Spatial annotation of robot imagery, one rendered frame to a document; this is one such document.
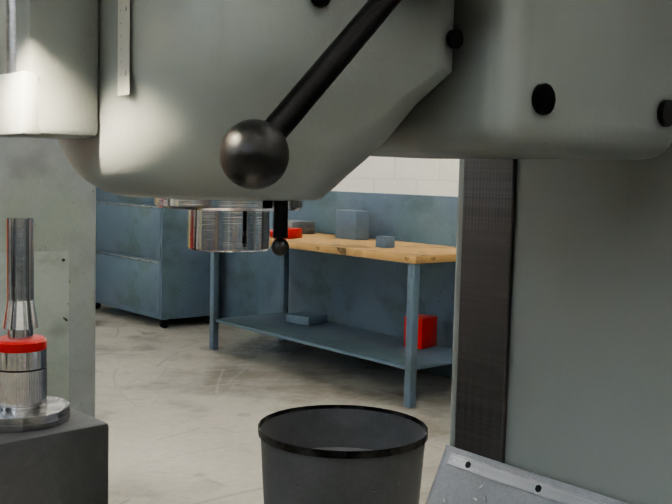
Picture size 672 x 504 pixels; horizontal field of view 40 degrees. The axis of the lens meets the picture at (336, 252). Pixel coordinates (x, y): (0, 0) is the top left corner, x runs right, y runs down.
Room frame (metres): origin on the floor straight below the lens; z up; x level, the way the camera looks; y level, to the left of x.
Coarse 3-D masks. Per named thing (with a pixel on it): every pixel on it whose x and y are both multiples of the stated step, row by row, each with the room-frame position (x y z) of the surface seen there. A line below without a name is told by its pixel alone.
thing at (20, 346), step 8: (0, 336) 0.86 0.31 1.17; (40, 336) 0.86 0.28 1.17; (0, 344) 0.83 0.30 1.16; (8, 344) 0.83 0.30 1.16; (16, 344) 0.83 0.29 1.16; (24, 344) 0.83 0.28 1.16; (32, 344) 0.83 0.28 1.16; (40, 344) 0.84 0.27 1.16; (8, 352) 0.83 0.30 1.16; (16, 352) 0.83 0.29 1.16; (24, 352) 0.83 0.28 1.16
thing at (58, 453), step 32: (0, 416) 0.81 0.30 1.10; (32, 416) 0.82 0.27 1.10; (64, 416) 0.84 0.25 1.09; (0, 448) 0.78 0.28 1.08; (32, 448) 0.80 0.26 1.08; (64, 448) 0.82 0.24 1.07; (96, 448) 0.84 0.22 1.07; (0, 480) 0.78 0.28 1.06; (32, 480) 0.80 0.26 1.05; (64, 480) 0.82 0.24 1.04; (96, 480) 0.84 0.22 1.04
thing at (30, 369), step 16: (0, 352) 0.83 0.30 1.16; (32, 352) 0.83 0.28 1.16; (0, 368) 0.83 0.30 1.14; (16, 368) 0.83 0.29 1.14; (32, 368) 0.83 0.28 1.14; (0, 384) 0.83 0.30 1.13; (16, 384) 0.83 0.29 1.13; (32, 384) 0.83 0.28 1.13; (0, 400) 0.83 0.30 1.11; (16, 400) 0.83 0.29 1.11; (32, 400) 0.83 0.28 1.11
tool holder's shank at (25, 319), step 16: (16, 224) 0.84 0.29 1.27; (32, 224) 0.85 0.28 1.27; (16, 240) 0.84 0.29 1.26; (32, 240) 0.85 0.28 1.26; (16, 256) 0.84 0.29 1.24; (32, 256) 0.85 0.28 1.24; (16, 272) 0.84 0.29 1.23; (32, 272) 0.85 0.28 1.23; (16, 288) 0.84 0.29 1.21; (32, 288) 0.85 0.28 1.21; (16, 304) 0.84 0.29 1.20; (32, 304) 0.85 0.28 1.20; (16, 320) 0.84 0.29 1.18; (32, 320) 0.84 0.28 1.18; (16, 336) 0.84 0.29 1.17; (32, 336) 0.85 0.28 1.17
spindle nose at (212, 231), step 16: (192, 224) 0.52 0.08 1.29; (208, 224) 0.51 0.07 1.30; (224, 224) 0.51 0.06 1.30; (240, 224) 0.51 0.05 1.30; (256, 224) 0.52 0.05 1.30; (192, 240) 0.52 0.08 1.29; (208, 240) 0.51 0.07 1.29; (224, 240) 0.51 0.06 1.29; (240, 240) 0.51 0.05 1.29; (256, 240) 0.52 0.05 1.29
